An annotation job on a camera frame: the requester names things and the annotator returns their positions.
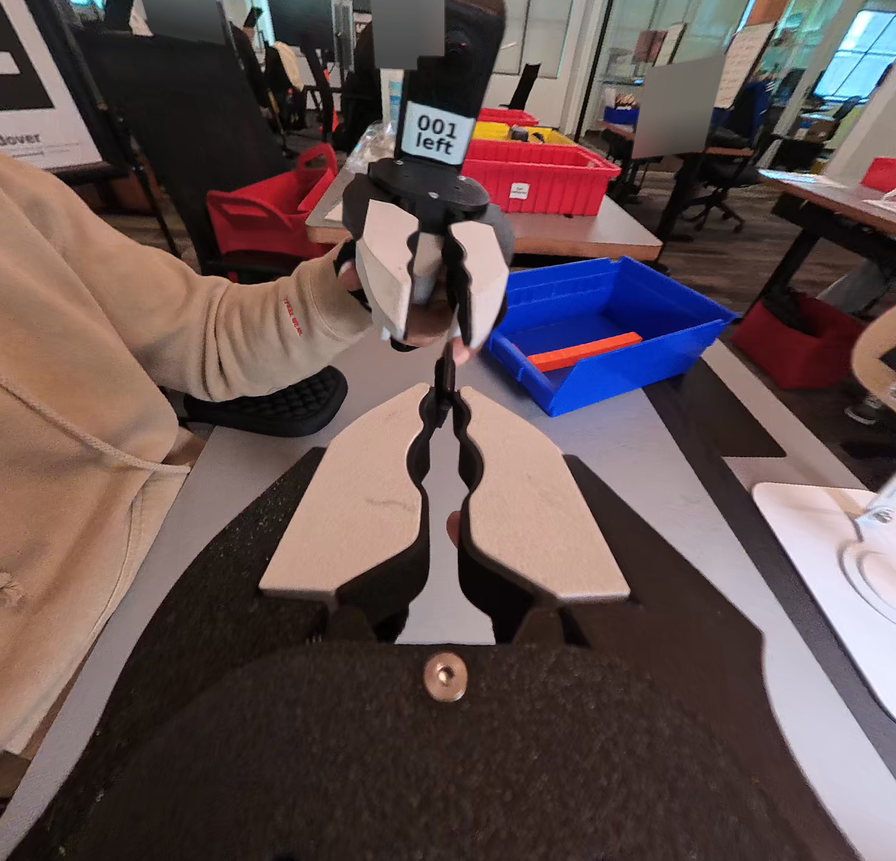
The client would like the black office chair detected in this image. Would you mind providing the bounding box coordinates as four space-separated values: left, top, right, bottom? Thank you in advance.
681 128 755 234

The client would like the orange block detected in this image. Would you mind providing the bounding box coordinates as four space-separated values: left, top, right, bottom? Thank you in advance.
525 331 644 374

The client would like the person's left hand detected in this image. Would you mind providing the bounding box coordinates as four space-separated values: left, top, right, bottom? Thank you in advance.
338 272 492 367

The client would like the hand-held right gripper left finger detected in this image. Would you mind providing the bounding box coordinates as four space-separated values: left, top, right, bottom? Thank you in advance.
258 382 438 639

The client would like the black strap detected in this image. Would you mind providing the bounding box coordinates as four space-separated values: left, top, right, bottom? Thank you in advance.
433 342 462 431

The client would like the whiteboard on stand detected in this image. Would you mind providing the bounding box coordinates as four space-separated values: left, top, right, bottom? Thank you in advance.
713 20 779 111

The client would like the large black monitor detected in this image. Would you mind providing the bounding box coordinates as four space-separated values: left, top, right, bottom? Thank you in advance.
260 0 372 40

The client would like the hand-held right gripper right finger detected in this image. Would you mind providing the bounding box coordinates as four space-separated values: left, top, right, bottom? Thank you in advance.
451 385 632 644

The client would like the person's left forearm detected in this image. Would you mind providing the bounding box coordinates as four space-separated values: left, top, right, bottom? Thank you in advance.
0 154 373 402

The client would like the wooden top desk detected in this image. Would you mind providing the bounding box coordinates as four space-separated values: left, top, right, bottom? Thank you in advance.
758 167 896 319

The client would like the black textured pad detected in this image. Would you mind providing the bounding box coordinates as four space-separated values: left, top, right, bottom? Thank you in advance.
182 365 350 438

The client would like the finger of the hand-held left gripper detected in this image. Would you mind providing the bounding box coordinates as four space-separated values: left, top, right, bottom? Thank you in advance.
354 199 422 342
445 220 512 350

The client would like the yellow plastic bin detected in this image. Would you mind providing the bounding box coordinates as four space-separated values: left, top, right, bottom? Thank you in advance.
471 120 580 147

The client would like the large red tote bin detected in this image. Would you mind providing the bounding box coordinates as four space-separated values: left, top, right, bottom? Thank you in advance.
461 138 623 217

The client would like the blue plastic bin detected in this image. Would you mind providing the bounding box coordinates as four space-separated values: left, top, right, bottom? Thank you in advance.
484 255 739 418

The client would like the clear plastic bag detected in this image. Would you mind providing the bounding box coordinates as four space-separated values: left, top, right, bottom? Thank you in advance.
348 121 394 173

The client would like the black high-back chair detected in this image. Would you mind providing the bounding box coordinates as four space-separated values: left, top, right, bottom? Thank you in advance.
76 30 298 278

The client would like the white board stand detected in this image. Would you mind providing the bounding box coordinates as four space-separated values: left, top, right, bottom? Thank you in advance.
751 479 896 723

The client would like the framed marker poster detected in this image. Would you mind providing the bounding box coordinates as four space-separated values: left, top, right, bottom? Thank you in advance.
0 0 107 174

